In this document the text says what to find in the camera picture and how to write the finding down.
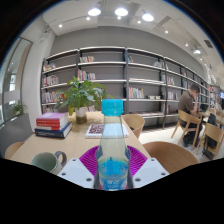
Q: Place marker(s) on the green potted plant white pot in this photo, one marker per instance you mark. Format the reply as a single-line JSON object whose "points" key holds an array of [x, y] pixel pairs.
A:
{"points": [[81, 95]]}

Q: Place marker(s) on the dark blue book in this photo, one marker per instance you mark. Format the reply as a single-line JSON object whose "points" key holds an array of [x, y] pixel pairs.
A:
{"points": [[53, 133]]}

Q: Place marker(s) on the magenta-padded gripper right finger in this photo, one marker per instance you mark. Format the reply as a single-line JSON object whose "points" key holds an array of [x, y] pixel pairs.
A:
{"points": [[150, 171]]}

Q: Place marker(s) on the glass window panel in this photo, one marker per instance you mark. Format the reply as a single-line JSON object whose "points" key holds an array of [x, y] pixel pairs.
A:
{"points": [[15, 76]]}

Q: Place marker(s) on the clear bottle with teal cap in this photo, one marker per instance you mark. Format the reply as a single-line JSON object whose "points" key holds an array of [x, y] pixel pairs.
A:
{"points": [[112, 146]]}

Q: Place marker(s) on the slatted wooden chair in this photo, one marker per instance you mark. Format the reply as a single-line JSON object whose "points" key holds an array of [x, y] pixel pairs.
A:
{"points": [[185, 116], [215, 131]]}

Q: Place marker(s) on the white patterned booklet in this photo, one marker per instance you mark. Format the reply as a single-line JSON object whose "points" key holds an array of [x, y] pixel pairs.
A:
{"points": [[94, 130]]}

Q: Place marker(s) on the black backpack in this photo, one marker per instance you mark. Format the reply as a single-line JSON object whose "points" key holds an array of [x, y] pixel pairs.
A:
{"points": [[212, 120]]}

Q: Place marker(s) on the small green potted plant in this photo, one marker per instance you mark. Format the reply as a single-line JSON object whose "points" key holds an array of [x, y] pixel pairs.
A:
{"points": [[19, 108]]}

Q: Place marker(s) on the grey shelf unit with books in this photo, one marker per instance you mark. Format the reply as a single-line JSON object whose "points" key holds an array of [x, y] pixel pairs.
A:
{"points": [[110, 71]]}

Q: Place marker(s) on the pink-covered book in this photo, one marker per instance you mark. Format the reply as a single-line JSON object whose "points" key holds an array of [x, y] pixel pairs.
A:
{"points": [[51, 116]]}

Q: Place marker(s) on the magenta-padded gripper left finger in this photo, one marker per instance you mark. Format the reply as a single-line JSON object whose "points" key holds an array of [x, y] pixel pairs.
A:
{"points": [[75, 171]]}

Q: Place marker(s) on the group of ceiling lights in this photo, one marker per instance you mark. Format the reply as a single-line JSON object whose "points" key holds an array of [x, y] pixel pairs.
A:
{"points": [[121, 12]]}

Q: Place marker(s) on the person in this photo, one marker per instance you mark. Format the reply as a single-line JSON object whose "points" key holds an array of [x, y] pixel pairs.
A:
{"points": [[186, 103]]}

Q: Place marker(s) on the round-backed wooden chair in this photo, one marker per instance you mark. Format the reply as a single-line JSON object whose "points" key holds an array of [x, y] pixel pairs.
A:
{"points": [[13, 150], [134, 123], [166, 156]]}

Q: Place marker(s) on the green patterned ceramic mug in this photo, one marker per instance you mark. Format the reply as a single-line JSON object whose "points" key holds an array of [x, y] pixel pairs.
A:
{"points": [[45, 161]]}

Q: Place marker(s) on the red book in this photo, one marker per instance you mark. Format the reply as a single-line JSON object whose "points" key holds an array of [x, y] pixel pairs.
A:
{"points": [[50, 125]]}

